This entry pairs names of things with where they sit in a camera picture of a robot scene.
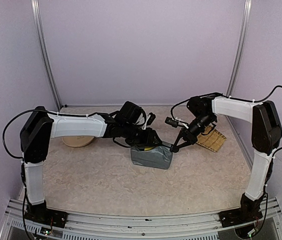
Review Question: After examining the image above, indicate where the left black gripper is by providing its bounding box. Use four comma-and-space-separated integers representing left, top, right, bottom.
122, 122, 163, 147

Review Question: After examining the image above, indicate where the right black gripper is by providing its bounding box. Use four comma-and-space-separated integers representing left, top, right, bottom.
173, 113, 215, 149

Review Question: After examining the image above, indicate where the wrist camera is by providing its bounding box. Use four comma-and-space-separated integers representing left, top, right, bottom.
142, 112, 156, 130
165, 117, 189, 129

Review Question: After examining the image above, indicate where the aluminium frame post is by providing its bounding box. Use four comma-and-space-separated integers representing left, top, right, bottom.
30, 0, 62, 110
226, 0, 253, 96

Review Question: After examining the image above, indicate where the grey zip pouch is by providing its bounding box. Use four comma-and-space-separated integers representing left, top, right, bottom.
130, 141, 173, 170

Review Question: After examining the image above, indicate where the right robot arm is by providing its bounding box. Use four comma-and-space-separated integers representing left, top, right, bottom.
165, 92, 282, 203

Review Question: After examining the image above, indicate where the left aluminium frame post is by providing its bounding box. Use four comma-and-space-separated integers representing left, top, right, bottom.
30, 0, 62, 110

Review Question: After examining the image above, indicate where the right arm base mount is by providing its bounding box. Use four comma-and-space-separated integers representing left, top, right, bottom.
218, 194, 264, 228

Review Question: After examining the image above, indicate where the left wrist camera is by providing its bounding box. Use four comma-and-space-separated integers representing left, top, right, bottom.
142, 112, 156, 130

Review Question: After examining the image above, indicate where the beige round plate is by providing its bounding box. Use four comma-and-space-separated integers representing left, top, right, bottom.
62, 136, 94, 148

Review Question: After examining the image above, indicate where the right aluminium frame post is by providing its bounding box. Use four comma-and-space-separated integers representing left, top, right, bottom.
226, 0, 253, 96

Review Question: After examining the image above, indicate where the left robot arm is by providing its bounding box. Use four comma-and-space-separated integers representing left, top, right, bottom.
13, 101, 162, 223

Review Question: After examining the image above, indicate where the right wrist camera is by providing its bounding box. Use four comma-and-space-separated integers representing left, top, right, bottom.
165, 117, 189, 129

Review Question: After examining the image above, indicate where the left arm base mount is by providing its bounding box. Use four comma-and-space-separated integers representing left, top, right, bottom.
25, 202, 68, 229

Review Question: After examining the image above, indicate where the woven bamboo tray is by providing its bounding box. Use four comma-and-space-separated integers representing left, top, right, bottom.
197, 125, 227, 153

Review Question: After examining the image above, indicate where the aluminium front rail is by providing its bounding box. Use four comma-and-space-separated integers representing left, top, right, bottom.
0, 198, 282, 240

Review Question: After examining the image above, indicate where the yellow sponge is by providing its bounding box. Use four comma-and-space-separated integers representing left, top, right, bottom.
142, 146, 154, 151

